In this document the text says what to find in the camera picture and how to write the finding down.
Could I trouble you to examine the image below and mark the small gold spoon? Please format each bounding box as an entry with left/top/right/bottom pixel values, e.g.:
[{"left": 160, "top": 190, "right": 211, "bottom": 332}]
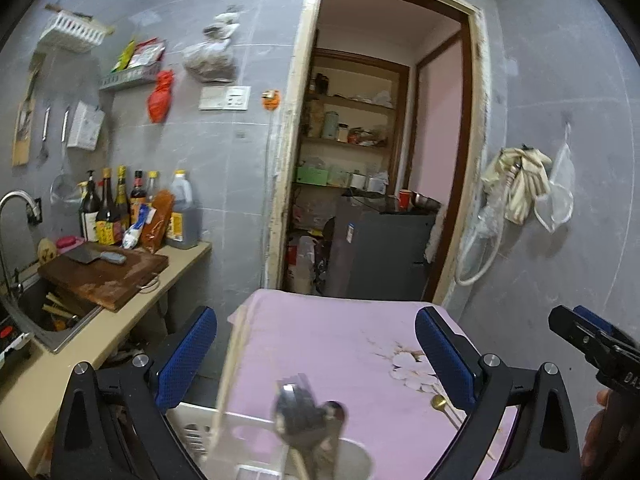
[{"left": 431, "top": 393, "right": 463, "bottom": 430}]

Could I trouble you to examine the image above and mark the steel table knife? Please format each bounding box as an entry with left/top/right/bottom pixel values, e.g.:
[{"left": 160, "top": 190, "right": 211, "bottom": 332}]
[{"left": 273, "top": 374, "right": 326, "bottom": 458}]

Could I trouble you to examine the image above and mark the large steel spoon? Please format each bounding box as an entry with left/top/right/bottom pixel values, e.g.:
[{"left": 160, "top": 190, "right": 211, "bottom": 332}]
[{"left": 312, "top": 401, "right": 347, "bottom": 479}]

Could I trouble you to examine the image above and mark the beige kitchen counter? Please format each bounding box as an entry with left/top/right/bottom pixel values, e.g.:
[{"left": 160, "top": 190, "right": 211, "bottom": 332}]
[{"left": 0, "top": 242, "right": 213, "bottom": 476}]

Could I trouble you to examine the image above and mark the kitchen cleaver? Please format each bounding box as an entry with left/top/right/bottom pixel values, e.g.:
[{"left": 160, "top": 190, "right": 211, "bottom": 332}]
[{"left": 65, "top": 244, "right": 127, "bottom": 266}]

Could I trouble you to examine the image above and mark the person right hand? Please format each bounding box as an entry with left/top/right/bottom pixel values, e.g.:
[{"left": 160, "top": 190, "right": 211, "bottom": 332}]
[{"left": 582, "top": 389, "right": 639, "bottom": 479}]

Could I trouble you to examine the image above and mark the white utensil drainer basket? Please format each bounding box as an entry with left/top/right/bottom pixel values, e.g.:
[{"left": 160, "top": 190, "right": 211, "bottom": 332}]
[{"left": 164, "top": 401, "right": 376, "bottom": 480}]

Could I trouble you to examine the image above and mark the wooden cutting board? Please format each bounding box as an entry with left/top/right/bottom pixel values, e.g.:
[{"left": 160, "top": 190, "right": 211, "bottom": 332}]
[{"left": 38, "top": 243, "right": 168, "bottom": 311}]

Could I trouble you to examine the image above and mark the clear plastic bag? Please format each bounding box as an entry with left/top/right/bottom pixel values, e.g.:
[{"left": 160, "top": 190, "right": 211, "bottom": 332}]
[{"left": 534, "top": 122, "right": 575, "bottom": 233}]

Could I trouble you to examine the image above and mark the chrome sink faucet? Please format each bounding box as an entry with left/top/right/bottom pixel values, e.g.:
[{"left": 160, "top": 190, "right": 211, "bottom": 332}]
[{"left": 1, "top": 190, "right": 42, "bottom": 297}]

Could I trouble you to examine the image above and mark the dark soy sauce bottle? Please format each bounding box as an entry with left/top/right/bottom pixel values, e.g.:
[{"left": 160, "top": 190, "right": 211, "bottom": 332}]
[{"left": 96, "top": 168, "right": 122, "bottom": 246}]

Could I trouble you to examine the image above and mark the orange sauce pouch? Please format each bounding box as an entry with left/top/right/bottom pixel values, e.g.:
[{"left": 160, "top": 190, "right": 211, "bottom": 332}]
[{"left": 140, "top": 188, "right": 175, "bottom": 254}]

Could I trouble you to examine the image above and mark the large dark vinegar jug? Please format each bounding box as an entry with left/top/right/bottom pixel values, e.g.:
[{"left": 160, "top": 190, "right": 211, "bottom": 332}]
[{"left": 166, "top": 169, "right": 200, "bottom": 249}]

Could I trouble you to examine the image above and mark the hanging cream cloth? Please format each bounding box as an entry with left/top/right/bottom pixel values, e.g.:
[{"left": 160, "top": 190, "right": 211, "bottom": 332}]
[{"left": 482, "top": 146, "right": 552, "bottom": 226}]

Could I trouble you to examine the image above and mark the pink floral tablecloth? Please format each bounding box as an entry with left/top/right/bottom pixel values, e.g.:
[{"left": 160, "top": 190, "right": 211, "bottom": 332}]
[{"left": 209, "top": 287, "right": 519, "bottom": 480}]

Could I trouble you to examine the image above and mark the grey small refrigerator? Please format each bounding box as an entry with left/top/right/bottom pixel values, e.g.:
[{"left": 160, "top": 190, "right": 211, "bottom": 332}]
[{"left": 322, "top": 196, "right": 437, "bottom": 301}]

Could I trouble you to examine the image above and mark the hanging wooden board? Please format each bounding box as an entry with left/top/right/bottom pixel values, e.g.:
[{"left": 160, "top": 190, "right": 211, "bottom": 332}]
[{"left": 12, "top": 67, "right": 40, "bottom": 167}]

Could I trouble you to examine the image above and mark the white paper box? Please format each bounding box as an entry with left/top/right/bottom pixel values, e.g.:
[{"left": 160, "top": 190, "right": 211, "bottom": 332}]
[{"left": 66, "top": 101, "right": 105, "bottom": 152}]

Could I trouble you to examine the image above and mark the green plastic box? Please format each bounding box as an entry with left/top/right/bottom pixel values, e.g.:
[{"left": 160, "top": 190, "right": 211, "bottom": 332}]
[{"left": 295, "top": 166, "right": 329, "bottom": 186}]

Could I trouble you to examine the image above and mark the red plastic bag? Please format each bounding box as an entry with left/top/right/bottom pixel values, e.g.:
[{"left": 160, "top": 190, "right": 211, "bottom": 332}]
[{"left": 146, "top": 70, "right": 174, "bottom": 124}]

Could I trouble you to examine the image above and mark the wooden pantry shelf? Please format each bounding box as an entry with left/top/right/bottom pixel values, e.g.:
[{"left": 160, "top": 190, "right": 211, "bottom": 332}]
[{"left": 294, "top": 48, "right": 410, "bottom": 193}]

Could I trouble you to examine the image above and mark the hanging bag of dried goods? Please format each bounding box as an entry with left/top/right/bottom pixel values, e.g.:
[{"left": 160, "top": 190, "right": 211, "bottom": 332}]
[{"left": 182, "top": 9, "right": 240, "bottom": 84}]

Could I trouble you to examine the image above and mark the white hose loop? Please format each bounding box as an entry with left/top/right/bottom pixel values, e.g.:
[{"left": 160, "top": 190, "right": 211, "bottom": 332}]
[{"left": 453, "top": 209, "right": 504, "bottom": 287}]

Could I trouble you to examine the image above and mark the white wall switch plate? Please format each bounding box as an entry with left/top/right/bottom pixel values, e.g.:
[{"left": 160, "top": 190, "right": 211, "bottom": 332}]
[{"left": 198, "top": 86, "right": 250, "bottom": 110}]

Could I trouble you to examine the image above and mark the grey wall shelf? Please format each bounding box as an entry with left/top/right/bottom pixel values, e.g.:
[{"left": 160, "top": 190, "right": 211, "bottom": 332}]
[{"left": 100, "top": 62, "right": 162, "bottom": 92}]

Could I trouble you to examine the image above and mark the orange wall hook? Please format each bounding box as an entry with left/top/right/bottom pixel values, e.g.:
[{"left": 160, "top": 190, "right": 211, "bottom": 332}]
[{"left": 262, "top": 89, "right": 281, "bottom": 112}]

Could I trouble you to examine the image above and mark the white wall rack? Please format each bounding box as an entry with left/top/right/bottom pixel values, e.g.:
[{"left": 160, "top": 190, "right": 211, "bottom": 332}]
[{"left": 38, "top": 3, "right": 115, "bottom": 53}]

